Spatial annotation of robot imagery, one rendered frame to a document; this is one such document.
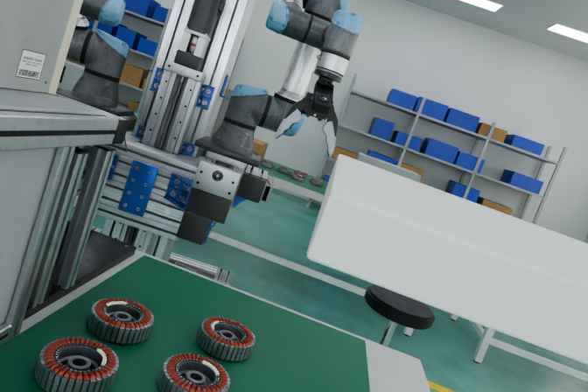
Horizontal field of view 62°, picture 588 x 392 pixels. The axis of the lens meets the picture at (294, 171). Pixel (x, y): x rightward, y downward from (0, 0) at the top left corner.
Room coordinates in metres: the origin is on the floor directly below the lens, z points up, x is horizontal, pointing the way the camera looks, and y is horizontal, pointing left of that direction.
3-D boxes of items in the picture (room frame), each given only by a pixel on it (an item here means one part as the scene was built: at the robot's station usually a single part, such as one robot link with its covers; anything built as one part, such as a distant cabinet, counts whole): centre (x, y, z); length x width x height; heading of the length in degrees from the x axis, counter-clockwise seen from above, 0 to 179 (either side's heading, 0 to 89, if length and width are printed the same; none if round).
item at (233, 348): (0.93, 0.01, 0.77); 0.11 x 0.11 x 0.04
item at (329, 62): (1.26, 0.00, 1.37); 0.08 x 0.08 x 0.05
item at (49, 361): (0.69, 0.20, 0.77); 0.11 x 0.11 x 0.04
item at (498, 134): (7.11, -2.41, 1.87); 0.40 x 0.36 x 0.17; 175
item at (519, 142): (7.06, -2.89, 1.86); 0.42 x 0.42 x 0.16; 87
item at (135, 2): (7.46, 2.98, 1.92); 0.42 x 0.42 x 0.28; 88
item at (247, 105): (1.72, 0.23, 1.20); 0.13 x 0.12 x 0.14; 102
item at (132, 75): (7.45, 2.72, 0.92); 0.40 x 0.36 x 0.27; 174
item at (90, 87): (1.69, 0.73, 1.09); 0.15 x 0.15 x 0.10
